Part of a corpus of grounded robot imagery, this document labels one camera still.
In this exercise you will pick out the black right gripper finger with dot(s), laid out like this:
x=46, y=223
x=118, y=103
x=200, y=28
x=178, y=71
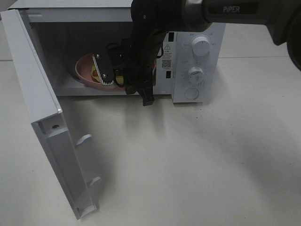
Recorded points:
x=130, y=90
x=146, y=92

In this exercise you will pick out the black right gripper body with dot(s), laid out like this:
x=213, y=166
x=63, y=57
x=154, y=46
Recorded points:
x=152, y=20

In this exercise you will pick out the white bread lettuce sandwich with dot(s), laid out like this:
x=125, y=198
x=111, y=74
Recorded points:
x=119, y=78

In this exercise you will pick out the round white door button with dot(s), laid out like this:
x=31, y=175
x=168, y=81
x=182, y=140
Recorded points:
x=191, y=94

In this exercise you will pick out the pink round plate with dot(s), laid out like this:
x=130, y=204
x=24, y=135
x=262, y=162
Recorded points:
x=83, y=69

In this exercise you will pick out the white timer knob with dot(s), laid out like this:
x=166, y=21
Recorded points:
x=195, y=75

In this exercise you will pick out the white microwave door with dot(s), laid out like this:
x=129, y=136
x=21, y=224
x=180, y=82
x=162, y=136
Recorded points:
x=45, y=113

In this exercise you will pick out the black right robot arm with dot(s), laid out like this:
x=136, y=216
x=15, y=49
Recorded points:
x=281, y=17

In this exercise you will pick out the white warning label sticker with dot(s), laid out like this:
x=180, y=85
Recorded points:
x=167, y=58

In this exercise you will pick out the white microwave oven body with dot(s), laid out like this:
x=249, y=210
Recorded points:
x=69, y=29

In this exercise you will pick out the upper white power knob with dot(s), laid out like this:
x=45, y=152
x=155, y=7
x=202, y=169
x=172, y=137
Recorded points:
x=200, y=45

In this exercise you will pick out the glass microwave turntable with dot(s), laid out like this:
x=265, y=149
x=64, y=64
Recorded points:
x=75, y=77

